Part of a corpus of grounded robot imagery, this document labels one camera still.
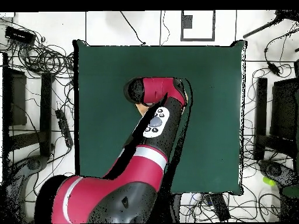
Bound tan terry towel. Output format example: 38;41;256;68
135;89;189;116

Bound dark green table cloth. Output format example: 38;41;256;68
72;39;248;196

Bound black power strip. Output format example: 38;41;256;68
205;193;231;222
54;108;74;148

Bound black metal stand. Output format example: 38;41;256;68
253;59;299;164
1;52;55;158

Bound dark grey stand base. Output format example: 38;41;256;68
3;155;51;223
258;159;299;199

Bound small bright green object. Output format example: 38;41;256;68
262;176;277;187

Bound black power adapter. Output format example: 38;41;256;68
267;61;281;76

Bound black tripod leg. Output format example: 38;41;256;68
242;10;299;39

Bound thin black cable with plug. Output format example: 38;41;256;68
120;10;147;46

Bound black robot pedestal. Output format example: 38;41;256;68
158;193;182;223

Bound grey square floor frame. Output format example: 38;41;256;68
180;10;215;42

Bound tangled black cables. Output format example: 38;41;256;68
0;18;75;80

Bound black network switch box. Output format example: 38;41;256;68
4;25;37;46

